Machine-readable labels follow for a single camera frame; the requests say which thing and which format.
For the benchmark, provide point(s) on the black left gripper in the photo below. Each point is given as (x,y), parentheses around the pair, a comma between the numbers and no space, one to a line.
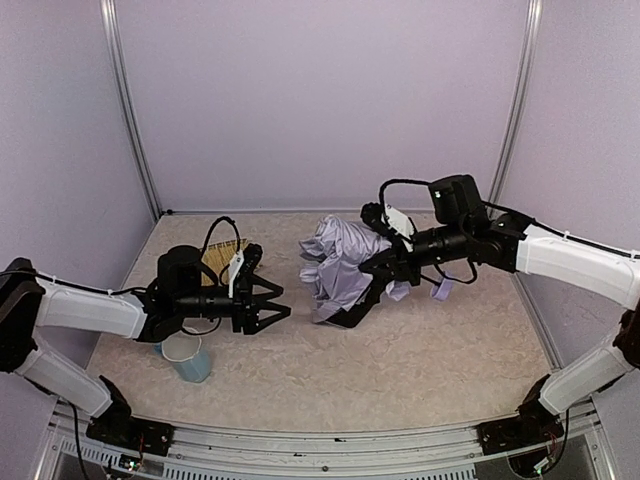
(244,305)

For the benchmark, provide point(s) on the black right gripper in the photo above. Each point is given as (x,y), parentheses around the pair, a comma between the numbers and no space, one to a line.
(400,253)

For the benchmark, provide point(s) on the lilac folding umbrella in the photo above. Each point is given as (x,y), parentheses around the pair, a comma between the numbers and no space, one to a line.
(331,273)

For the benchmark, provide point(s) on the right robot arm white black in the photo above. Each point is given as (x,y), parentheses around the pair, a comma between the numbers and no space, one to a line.
(515,243)

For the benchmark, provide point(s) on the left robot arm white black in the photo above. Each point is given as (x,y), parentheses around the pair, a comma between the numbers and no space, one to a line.
(184,288)

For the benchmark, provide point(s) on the woven bamboo tray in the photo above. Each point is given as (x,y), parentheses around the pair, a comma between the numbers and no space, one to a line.
(217,257)

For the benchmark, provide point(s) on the light blue plastic pitcher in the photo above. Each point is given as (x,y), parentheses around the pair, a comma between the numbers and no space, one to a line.
(187,356)

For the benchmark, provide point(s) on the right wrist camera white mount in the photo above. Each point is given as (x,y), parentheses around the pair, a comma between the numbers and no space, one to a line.
(390,223)

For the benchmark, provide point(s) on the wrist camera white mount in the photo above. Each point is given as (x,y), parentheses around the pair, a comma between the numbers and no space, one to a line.
(390,223)
(243,263)

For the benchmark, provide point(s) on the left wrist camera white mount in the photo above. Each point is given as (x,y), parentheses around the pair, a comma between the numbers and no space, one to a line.
(243,263)

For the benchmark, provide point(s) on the aluminium front rail frame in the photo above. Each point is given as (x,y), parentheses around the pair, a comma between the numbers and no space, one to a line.
(458,451)

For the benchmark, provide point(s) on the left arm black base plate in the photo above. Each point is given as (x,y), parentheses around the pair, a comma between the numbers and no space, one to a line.
(133,433)

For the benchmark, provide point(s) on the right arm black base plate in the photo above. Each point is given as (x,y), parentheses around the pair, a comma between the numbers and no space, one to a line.
(514,433)

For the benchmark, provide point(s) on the right aluminium corner post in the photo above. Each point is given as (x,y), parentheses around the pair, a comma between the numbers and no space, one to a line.
(518,102)

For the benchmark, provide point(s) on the aluminium corner post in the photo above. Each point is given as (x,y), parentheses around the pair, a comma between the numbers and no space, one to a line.
(518,102)
(110,23)

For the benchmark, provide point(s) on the left aluminium corner post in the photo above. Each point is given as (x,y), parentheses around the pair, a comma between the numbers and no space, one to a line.
(110,23)

